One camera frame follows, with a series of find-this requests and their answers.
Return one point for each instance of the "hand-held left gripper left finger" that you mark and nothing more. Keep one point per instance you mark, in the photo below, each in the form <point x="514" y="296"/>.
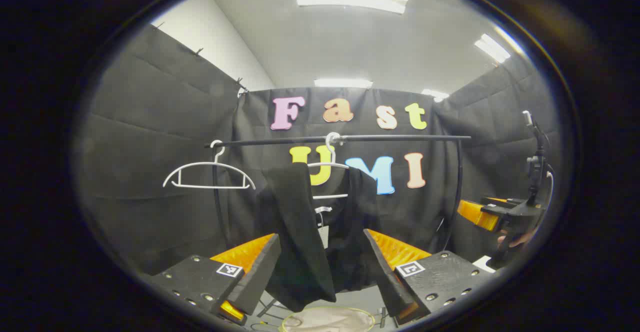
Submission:
<point x="260" y="277"/>

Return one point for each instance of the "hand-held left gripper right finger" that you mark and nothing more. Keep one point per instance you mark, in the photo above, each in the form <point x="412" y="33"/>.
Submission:
<point x="387" y="282"/>

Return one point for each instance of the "white plastic clothes hanger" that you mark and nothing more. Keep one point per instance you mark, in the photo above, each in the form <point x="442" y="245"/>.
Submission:
<point x="330" y="155"/>
<point x="210" y="186"/>

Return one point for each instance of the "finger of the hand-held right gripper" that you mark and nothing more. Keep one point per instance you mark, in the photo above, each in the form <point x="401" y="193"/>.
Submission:
<point x="477" y="214"/>
<point x="495" y="200"/>

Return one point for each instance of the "black backdrop cloth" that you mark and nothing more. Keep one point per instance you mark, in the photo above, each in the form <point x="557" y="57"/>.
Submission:
<point x="150" y="122"/>

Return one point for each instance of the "black metal clothes rack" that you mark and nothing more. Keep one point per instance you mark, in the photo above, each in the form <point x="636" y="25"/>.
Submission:
<point x="400" y="137"/>

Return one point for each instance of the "black knit garment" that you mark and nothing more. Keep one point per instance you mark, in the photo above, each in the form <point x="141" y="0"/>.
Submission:
<point x="300" y="222"/>

